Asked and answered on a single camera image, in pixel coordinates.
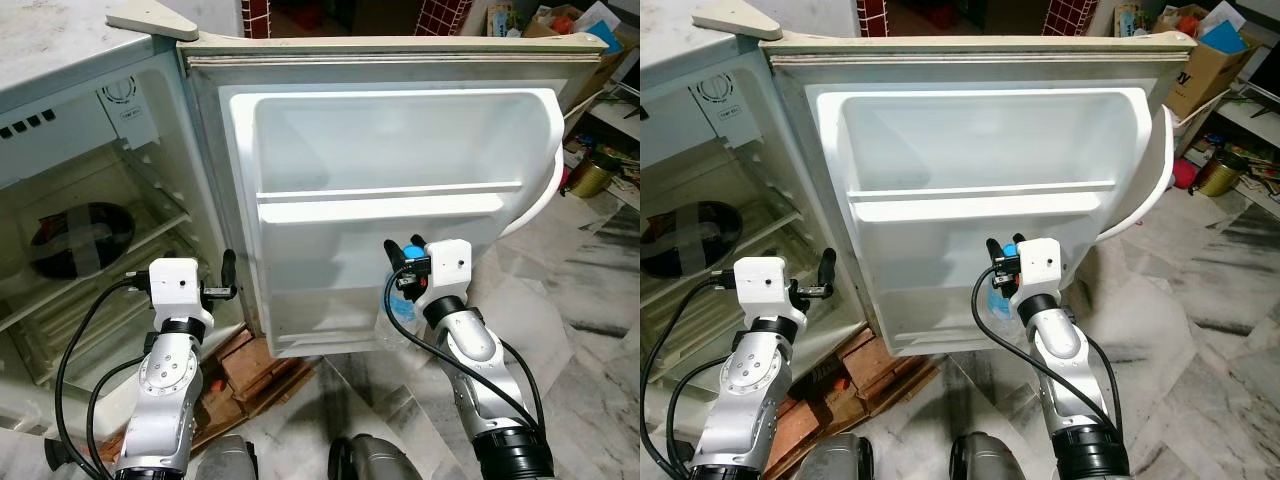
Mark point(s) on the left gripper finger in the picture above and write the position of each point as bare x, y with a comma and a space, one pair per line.
230, 270
826, 268

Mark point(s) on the clear bottle blue cap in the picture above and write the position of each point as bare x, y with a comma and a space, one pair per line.
411, 252
1011, 249

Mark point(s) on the grey fridge door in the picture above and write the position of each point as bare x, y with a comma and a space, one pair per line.
400, 150
990, 150

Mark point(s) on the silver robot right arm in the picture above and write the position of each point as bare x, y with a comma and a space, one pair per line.
475, 345
1060, 345

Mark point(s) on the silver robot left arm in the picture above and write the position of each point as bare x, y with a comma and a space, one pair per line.
745, 385
165, 390

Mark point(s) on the cream fridge hinge cover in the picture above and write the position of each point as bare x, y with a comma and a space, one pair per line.
150, 18
735, 18

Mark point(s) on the black round plate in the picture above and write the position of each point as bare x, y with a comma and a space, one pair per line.
675, 240
80, 240

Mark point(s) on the red round container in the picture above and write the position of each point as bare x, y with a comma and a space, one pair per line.
1184, 175
564, 178

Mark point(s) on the grey robot left leg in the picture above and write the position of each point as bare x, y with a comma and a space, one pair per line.
225, 460
835, 458

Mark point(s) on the grey robot leg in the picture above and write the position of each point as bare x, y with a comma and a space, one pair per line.
225, 460
380, 460
1000, 458
835, 458

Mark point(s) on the grey robot right leg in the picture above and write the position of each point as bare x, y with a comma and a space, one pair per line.
1000, 458
380, 460

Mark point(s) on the gold round tin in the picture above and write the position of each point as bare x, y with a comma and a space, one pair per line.
595, 178
1222, 175

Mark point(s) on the brown cardboard box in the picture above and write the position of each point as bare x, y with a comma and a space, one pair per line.
598, 75
1205, 80

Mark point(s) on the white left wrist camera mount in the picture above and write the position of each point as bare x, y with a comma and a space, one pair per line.
765, 285
180, 285

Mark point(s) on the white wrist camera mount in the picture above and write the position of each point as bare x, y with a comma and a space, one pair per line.
180, 285
448, 265
1042, 262
765, 285

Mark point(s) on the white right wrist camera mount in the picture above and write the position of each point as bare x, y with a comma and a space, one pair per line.
1042, 262
448, 265

